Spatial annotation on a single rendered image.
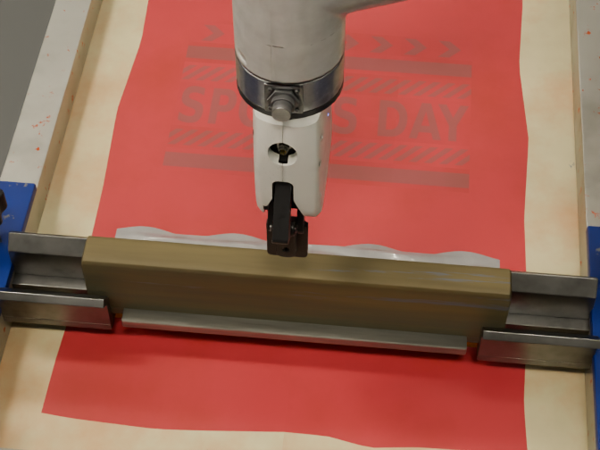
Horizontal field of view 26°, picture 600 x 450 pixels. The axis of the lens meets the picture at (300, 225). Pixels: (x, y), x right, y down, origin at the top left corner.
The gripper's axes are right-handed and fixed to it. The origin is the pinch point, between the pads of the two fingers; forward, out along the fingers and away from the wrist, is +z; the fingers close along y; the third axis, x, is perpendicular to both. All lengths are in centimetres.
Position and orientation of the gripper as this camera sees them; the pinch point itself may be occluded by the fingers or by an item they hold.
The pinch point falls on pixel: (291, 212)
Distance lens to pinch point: 102.8
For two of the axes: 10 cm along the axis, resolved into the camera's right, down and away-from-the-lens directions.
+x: -9.9, -0.8, 0.7
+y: 1.1, -7.8, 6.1
